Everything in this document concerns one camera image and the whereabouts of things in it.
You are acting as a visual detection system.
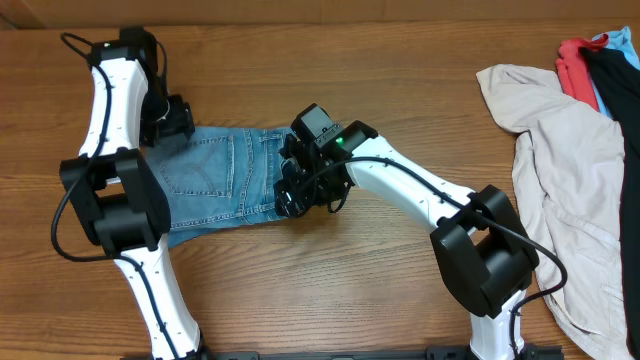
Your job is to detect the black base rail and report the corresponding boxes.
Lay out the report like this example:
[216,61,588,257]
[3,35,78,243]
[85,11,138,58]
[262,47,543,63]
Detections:
[120,344,565,360]

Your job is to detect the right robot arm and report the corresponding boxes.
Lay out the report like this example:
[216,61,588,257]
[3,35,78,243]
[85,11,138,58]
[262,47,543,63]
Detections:
[274,120,539,359]

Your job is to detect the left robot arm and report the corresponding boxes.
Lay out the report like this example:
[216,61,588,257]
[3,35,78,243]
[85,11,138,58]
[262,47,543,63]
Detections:
[51,33,210,359]

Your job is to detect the red garment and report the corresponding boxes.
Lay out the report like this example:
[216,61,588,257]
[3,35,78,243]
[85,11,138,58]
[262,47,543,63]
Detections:
[555,35,609,111]

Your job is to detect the black garment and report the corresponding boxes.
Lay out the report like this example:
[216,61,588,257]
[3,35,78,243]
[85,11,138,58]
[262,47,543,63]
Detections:
[580,48,639,359]

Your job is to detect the light blue denim jeans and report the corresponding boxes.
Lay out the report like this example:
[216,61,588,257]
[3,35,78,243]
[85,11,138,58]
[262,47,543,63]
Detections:
[145,127,291,248]

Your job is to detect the beige cloth garment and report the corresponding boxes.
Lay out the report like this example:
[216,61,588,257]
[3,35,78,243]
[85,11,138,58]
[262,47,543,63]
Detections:
[476,64,631,359]

